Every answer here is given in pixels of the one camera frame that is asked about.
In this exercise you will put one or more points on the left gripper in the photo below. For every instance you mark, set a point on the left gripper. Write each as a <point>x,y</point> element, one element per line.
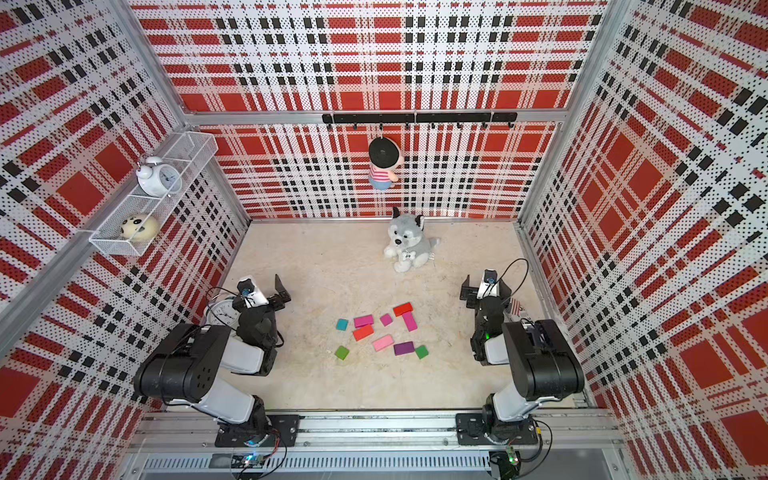
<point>274,299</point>

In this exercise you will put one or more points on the magenta rectangular block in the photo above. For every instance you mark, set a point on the magenta rectangular block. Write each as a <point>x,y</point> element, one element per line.
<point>410,321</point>

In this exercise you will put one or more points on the red rectangular block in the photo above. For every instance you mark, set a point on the red rectangular block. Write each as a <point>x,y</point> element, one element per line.
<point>400,310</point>

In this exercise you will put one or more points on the green cube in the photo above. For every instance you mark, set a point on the green cube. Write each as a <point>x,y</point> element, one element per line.
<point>341,353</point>
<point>421,351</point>

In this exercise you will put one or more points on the purple rectangular block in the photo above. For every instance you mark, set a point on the purple rectangular block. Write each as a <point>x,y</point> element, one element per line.
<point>404,348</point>

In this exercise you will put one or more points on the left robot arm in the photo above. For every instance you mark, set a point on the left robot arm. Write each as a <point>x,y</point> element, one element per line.
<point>183,370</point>

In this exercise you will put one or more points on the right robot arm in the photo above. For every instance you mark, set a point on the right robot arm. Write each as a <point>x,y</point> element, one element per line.
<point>543,366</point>

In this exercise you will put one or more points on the grey husky plush toy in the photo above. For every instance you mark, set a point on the grey husky plush toy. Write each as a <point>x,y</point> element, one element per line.
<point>409,246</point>

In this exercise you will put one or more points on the magenta block left group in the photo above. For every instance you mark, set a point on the magenta block left group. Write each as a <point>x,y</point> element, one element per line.
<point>363,321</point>

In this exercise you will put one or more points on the orange red block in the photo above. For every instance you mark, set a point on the orange red block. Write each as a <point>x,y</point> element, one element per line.
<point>363,332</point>

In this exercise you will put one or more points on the light pink block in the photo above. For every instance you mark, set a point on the light pink block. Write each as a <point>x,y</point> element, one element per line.
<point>383,343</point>

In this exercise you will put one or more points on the panda face ball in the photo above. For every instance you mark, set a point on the panda face ball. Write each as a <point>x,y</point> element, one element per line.
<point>139,228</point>

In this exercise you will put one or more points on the white alarm clock on shelf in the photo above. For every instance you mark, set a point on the white alarm clock on shelf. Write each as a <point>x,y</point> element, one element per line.
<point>159,179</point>

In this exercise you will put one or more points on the right electronics board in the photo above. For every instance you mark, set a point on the right electronics board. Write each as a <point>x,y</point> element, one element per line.
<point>504,464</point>

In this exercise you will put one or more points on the electronics board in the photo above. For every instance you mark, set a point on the electronics board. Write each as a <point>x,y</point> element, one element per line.
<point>504,464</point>
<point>247,461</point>

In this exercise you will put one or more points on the left electronics board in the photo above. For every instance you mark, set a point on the left electronics board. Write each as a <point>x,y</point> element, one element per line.
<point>247,461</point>

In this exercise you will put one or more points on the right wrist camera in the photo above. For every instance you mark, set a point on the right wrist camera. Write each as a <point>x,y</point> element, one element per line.
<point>489,286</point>

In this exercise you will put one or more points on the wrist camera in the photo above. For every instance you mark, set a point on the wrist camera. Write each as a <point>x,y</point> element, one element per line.
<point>489,286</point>
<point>250,293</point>

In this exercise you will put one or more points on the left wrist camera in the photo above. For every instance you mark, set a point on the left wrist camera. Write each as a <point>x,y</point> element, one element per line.
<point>250,293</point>

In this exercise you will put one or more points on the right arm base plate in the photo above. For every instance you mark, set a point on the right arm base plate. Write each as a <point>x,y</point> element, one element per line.
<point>478,429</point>

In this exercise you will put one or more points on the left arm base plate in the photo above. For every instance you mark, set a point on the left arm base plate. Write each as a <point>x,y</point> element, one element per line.
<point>266,431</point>

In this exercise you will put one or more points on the white wire shelf basket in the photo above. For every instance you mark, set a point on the white wire shelf basket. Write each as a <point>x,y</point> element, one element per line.
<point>189,152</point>

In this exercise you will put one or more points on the black hook rail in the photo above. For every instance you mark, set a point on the black hook rail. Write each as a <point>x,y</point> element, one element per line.
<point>381,119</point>

